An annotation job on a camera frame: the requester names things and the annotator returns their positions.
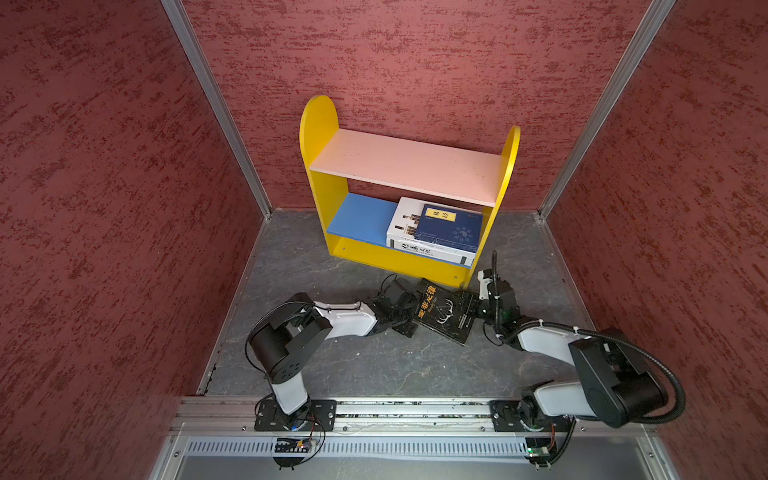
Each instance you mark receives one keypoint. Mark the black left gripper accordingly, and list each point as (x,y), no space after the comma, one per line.
(403,327)

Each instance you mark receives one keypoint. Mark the black book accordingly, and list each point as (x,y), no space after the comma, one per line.
(448,313)

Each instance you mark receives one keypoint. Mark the white book brown pattern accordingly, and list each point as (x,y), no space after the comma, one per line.
(404,222)

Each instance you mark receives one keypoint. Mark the blue book yellow label front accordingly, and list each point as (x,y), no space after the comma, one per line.
(449,227)

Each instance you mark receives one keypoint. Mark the white heritage cultural book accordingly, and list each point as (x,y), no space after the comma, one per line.
(432,251)

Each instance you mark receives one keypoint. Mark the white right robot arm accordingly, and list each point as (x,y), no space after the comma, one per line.
(617,382)

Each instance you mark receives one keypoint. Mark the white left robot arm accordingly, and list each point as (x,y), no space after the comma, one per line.
(285,339)

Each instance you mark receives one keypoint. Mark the yellow pink blue bookshelf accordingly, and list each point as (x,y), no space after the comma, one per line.
(354,226)

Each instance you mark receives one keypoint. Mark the right corner aluminium profile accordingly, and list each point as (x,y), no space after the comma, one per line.
(646,31)

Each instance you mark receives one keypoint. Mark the corner aluminium profile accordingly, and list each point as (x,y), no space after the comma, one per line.
(184,31)
(646,31)

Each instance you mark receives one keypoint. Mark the left corner aluminium profile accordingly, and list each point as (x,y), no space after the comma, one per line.
(184,31)

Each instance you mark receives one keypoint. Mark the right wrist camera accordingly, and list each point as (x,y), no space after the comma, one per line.
(485,279)

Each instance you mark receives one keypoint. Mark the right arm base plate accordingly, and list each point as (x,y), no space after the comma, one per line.
(510,415)

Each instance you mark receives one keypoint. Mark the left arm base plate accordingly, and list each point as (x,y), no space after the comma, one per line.
(314,414)

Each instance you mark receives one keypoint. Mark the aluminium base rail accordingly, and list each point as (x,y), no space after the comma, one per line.
(213,437)

